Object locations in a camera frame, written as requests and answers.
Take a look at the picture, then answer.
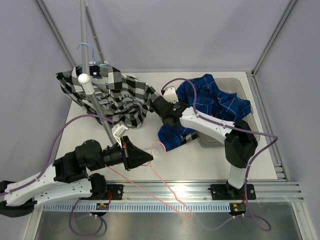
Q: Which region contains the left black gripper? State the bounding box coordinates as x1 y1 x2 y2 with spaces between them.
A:
88 136 154 172

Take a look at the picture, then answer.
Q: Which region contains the pink wire hanger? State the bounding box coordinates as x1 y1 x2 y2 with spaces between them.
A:
108 141 194 220

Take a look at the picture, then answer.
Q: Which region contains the black white checkered shirt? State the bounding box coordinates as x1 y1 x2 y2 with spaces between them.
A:
55 63 160 129

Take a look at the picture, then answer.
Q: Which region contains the blue plaid shirt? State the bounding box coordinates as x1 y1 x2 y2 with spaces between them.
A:
157 73 251 151

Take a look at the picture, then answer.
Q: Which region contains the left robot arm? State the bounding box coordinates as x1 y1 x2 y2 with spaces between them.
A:
0 136 154 218

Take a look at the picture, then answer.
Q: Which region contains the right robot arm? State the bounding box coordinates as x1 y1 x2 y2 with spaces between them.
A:
151 96 258 200

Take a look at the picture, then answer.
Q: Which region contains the grey clothes rack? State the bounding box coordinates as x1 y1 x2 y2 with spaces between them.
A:
79 0 119 145

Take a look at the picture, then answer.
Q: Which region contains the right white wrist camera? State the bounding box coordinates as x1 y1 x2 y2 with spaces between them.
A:
162 86 179 104

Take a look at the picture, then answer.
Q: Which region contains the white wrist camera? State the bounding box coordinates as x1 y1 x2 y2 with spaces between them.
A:
111 123 129 145
162 86 179 104

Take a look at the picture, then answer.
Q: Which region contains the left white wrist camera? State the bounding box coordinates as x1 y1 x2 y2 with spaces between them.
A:
111 123 129 145

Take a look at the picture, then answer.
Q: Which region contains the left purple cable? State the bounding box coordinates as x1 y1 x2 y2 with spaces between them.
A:
0 113 118 237

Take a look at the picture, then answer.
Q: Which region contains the purple cable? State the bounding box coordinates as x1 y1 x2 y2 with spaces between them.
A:
0 113 118 237
160 78 279 237

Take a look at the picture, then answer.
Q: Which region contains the blue wire hanger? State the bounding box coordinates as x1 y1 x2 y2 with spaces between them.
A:
77 42 109 87

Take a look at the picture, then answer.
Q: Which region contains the right aluminium frame post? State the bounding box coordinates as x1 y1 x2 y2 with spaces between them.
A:
246 0 299 182

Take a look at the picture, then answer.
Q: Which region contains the aluminium frame post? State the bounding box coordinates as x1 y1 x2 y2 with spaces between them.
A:
246 0 299 182
34 0 76 67

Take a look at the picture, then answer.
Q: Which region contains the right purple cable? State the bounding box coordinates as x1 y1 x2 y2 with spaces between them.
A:
160 78 279 237

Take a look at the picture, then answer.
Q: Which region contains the aluminium mounting rail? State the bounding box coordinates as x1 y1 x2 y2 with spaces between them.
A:
32 180 305 202

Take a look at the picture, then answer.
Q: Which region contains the left aluminium frame post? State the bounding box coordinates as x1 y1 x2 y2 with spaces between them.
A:
34 0 76 67

